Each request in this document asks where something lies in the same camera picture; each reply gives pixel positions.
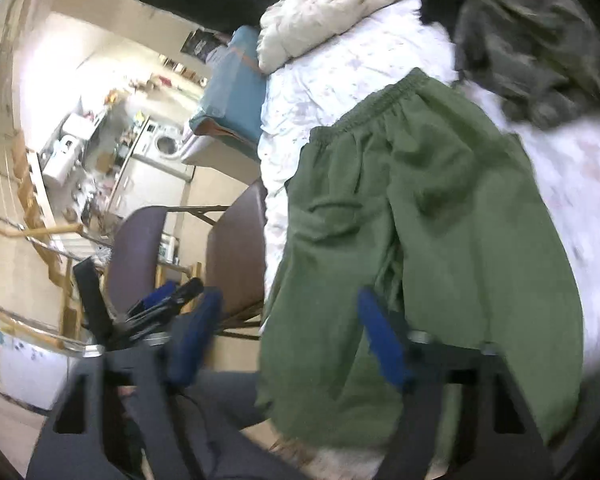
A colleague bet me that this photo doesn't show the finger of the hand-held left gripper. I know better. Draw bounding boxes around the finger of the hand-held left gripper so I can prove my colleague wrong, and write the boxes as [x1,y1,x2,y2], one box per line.
[125,281,178,323]
[130,276,206,341]

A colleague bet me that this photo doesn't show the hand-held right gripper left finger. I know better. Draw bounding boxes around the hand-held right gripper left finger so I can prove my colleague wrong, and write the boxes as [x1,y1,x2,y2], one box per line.
[27,287,226,480]

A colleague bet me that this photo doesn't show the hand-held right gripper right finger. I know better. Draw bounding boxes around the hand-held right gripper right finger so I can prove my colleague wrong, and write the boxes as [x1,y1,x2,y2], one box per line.
[356,285,556,480]

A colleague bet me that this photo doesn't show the green pants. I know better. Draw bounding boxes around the green pants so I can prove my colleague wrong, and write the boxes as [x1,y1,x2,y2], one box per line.
[255,67,586,448]

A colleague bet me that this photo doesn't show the brown padded chair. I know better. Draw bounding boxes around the brown padded chair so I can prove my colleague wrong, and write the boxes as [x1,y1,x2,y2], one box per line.
[102,180,271,341]

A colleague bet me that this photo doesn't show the person's grey trousers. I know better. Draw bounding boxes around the person's grey trousers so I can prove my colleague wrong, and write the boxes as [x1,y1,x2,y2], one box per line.
[170,310,301,480]

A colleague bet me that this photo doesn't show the white storage box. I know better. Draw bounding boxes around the white storage box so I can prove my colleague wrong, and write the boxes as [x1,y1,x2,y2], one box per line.
[0,327,73,411]

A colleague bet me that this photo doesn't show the wooden staircase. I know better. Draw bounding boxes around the wooden staircase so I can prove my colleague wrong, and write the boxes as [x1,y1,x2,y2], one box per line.
[0,125,116,351]

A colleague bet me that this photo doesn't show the white washing machine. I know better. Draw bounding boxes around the white washing machine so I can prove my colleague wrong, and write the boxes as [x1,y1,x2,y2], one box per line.
[130,120,191,181]

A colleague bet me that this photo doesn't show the white kitchen appliance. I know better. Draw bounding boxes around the white kitchen appliance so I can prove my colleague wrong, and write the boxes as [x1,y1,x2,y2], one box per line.
[42,135,87,186]

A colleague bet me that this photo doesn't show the teal cushion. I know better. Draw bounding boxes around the teal cushion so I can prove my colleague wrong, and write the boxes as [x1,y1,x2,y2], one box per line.
[180,25,271,181]

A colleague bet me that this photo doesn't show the white floral bed sheet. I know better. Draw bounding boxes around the white floral bed sheet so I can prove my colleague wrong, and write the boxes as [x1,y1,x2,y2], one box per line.
[257,0,600,480]

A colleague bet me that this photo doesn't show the cream comforter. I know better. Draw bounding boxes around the cream comforter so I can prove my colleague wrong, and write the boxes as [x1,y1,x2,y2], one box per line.
[257,0,453,73]

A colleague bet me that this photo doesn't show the camouflage garment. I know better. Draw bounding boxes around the camouflage garment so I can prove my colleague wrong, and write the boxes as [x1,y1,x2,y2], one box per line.
[450,0,600,131]

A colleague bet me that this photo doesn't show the dark wall poster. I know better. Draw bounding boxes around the dark wall poster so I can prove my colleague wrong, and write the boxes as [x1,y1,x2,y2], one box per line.
[180,29,221,58]

